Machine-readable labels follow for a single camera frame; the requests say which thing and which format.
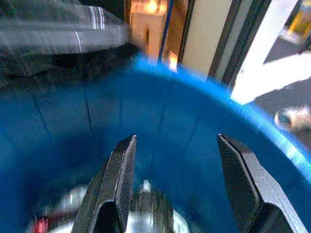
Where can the white frame bars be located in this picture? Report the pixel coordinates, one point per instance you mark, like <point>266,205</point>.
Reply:
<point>269,58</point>

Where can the blue pole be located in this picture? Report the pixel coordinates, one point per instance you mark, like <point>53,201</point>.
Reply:
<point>165,29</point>

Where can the dark door frame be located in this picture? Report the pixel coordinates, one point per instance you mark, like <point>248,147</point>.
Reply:
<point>233,36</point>

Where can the blue plastic laundry basket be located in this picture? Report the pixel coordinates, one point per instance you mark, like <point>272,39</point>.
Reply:
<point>170,109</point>

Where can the white and red clothes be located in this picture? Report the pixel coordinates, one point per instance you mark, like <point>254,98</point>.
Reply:
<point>145,213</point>

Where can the dark grey striped garment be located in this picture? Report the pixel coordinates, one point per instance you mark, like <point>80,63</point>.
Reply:
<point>53,36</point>

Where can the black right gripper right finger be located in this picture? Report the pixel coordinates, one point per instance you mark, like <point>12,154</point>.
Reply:
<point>252,184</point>

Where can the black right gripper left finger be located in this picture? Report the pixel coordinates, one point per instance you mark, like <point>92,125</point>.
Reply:
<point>114,184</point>

